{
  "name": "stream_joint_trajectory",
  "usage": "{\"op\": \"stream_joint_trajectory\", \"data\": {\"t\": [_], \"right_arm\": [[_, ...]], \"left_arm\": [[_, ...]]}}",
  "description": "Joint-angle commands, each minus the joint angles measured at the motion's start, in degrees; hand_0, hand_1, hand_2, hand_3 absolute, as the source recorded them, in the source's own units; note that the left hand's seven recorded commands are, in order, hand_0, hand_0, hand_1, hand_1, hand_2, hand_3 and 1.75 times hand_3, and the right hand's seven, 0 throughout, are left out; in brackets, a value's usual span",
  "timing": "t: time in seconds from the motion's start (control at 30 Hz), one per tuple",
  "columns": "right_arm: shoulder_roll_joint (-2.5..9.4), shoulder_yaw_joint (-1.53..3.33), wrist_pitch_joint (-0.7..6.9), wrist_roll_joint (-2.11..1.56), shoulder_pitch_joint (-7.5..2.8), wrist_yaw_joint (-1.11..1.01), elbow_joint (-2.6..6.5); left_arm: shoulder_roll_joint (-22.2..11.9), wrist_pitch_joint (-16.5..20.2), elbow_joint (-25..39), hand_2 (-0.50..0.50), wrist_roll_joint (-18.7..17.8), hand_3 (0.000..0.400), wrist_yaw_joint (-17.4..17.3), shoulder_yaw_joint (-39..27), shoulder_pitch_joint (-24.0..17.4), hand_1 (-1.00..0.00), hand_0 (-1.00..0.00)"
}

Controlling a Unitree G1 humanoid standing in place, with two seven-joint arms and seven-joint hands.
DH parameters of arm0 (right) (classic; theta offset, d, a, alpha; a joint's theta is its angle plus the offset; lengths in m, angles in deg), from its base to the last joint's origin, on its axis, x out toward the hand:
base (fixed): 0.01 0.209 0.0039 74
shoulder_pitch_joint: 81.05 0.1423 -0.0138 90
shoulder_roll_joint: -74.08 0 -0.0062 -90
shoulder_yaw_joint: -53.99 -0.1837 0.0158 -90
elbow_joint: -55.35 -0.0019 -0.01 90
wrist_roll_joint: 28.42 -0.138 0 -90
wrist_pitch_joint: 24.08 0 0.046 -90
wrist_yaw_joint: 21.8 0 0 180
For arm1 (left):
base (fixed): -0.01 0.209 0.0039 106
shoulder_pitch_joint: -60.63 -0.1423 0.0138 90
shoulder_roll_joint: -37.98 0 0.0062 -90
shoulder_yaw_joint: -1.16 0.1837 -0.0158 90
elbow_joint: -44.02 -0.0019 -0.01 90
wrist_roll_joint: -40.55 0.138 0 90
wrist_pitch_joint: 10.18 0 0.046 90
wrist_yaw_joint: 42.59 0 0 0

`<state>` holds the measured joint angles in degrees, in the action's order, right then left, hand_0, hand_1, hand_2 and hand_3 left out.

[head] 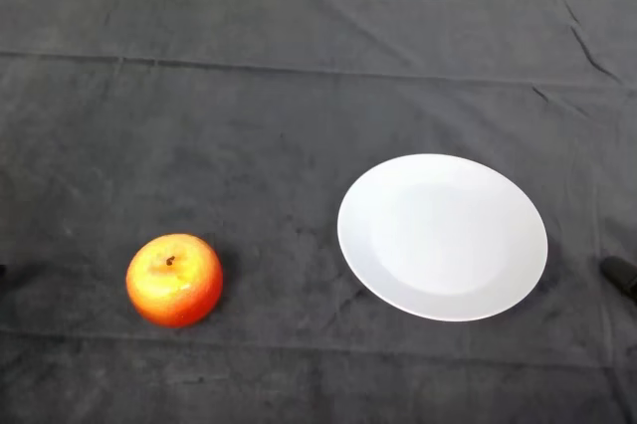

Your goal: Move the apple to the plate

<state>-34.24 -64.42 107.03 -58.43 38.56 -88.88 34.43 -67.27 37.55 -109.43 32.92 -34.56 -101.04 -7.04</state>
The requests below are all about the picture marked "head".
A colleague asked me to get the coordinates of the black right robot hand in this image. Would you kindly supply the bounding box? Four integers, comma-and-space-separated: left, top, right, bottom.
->
599, 255, 637, 304

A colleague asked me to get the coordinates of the white round plate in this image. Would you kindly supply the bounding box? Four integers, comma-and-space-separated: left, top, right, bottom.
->
336, 153, 549, 322

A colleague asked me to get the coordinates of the red yellow apple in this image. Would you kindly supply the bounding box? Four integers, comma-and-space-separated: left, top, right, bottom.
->
125, 233, 224, 329

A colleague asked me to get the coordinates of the dark grey cloth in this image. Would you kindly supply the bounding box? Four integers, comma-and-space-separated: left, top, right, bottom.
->
0, 0, 637, 424

